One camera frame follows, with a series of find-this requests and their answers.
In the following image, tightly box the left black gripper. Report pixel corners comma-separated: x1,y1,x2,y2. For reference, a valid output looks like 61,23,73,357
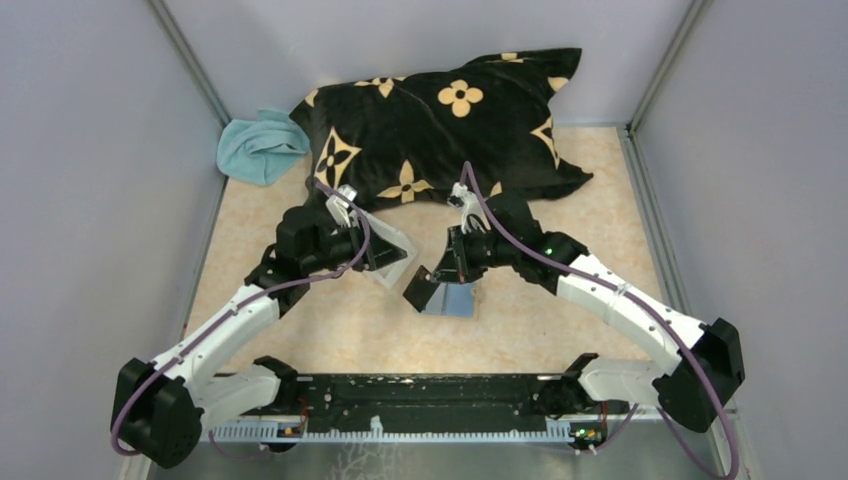
302,214,407,274

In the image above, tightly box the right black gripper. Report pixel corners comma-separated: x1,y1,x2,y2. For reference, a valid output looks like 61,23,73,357
431,222,519,284

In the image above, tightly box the beige card holder wallet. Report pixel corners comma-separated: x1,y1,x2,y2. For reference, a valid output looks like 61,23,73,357
422,283,475,319

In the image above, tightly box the white plastic card box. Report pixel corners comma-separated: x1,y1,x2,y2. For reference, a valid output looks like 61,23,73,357
359,213,418,289

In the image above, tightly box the black VIP credit card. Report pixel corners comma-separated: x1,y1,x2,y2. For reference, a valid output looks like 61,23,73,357
402,265,438,313

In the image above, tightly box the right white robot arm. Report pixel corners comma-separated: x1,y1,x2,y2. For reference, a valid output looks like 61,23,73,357
432,183,745,433

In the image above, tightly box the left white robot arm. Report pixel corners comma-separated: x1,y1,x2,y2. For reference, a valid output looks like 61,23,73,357
110,184,418,468

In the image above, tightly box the light blue cloth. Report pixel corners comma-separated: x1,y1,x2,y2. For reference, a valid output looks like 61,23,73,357
216,109,310,187

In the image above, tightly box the black floral pillow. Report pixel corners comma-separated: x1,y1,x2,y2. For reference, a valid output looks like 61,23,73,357
291,47,590,211

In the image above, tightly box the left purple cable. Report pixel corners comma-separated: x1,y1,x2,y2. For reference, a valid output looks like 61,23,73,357
109,180,372,462

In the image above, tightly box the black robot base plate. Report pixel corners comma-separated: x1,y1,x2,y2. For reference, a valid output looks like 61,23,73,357
236,372,629,435

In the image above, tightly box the aluminium frame rail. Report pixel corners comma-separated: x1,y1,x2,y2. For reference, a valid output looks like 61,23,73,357
135,374,738,445

